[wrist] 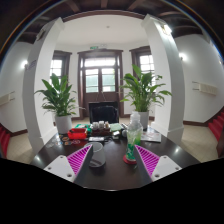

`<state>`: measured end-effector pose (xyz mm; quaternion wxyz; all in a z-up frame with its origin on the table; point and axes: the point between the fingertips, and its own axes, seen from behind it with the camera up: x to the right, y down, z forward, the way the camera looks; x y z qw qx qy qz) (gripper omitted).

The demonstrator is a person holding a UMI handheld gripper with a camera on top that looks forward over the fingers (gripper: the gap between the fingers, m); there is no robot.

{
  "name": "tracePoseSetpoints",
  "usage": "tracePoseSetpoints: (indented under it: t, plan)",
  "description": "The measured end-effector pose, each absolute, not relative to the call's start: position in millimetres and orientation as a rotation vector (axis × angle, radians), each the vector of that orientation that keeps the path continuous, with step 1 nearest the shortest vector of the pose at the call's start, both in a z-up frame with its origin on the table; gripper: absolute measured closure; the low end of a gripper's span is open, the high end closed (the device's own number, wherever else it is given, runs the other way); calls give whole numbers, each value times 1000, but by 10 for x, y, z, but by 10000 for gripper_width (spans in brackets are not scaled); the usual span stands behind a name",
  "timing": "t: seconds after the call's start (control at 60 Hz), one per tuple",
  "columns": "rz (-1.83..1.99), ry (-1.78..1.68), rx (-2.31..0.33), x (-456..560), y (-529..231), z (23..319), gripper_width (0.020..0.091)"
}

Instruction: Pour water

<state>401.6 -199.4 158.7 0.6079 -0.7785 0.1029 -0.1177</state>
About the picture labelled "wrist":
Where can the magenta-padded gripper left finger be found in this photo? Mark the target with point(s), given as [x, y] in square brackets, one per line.
[61, 166]

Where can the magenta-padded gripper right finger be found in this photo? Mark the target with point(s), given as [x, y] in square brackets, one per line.
[164, 166]

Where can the clear green-labelled drink bottle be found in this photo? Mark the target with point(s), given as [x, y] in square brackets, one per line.
[134, 136]

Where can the printed magazine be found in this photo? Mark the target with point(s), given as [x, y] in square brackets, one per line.
[151, 136]

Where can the flat round red coaster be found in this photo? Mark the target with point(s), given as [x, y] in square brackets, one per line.
[128, 161]

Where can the red plastic box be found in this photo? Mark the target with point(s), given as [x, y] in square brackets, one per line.
[77, 134]

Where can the green plant in white pot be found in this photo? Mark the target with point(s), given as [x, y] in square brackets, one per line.
[63, 124]
[143, 93]

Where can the green and white box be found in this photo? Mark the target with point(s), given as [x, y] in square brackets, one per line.
[81, 126]

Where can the black handheld device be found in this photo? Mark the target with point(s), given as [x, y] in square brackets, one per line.
[96, 138]

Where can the dark grey round object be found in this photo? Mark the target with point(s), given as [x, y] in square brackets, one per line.
[124, 133]

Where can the brown box of small items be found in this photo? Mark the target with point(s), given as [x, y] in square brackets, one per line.
[100, 128]

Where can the green book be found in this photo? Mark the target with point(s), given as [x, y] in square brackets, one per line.
[116, 127]

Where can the red carpeted staircase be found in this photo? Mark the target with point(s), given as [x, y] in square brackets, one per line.
[217, 126]
[4, 140]

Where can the black chair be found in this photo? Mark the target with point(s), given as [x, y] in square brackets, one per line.
[104, 113]

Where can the brown wooden double door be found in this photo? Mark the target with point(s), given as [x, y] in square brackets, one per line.
[100, 78]

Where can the brown-framed window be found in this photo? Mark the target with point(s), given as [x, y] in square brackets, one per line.
[146, 61]
[56, 66]

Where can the green exit sign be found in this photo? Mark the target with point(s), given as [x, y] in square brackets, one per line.
[93, 47]

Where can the pillar-mounted light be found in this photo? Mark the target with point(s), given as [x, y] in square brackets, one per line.
[166, 29]

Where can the white wall-mounted unit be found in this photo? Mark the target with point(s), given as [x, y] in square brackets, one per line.
[6, 99]
[206, 88]

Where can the glowing wall lamp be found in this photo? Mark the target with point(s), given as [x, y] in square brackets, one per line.
[24, 64]
[182, 56]

